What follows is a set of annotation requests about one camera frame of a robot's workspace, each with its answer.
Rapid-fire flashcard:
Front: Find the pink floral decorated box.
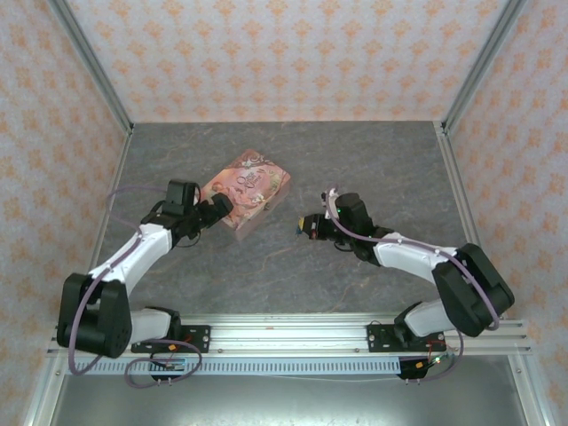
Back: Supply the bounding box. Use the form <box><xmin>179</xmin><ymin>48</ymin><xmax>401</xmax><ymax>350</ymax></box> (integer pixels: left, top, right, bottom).
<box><xmin>205</xmin><ymin>149</ymin><xmax>293</xmax><ymax>243</ymax></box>

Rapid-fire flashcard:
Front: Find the grey sheet metal shelf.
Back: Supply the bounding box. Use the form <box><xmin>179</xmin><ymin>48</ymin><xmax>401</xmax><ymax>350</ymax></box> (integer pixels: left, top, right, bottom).
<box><xmin>24</xmin><ymin>371</ymin><xmax>554</xmax><ymax>426</ymax></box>

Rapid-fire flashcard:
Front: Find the aluminium table side rail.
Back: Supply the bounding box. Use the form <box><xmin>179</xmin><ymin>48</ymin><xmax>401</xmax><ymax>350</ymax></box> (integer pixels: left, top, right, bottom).
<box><xmin>91</xmin><ymin>126</ymin><xmax>136</xmax><ymax>272</ymax></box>
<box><xmin>436</xmin><ymin>122</ymin><xmax>484</xmax><ymax>252</ymax></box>

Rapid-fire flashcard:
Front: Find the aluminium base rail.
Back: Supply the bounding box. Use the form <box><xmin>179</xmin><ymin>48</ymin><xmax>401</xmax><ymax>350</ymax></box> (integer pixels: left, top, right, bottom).
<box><xmin>45</xmin><ymin>312</ymin><xmax>533</xmax><ymax>357</ymax></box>

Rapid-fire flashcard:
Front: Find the white slotted cable duct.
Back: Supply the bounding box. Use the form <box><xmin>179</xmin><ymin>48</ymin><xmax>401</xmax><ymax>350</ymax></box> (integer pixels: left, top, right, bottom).
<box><xmin>69</xmin><ymin>356</ymin><xmax>404</xmax><ymax>377</ymax></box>

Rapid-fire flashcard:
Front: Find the aluminium frame post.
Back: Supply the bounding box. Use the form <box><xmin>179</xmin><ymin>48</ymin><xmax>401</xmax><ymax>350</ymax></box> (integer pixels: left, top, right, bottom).
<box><xmin>442</xmin><ymin>0</ymin><xmax>530</xmax><ymax>137</ymax></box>
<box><xmin>47</xmin><ymin>0</ymin><xmax>135</xmax><ymax>137</ymax></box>

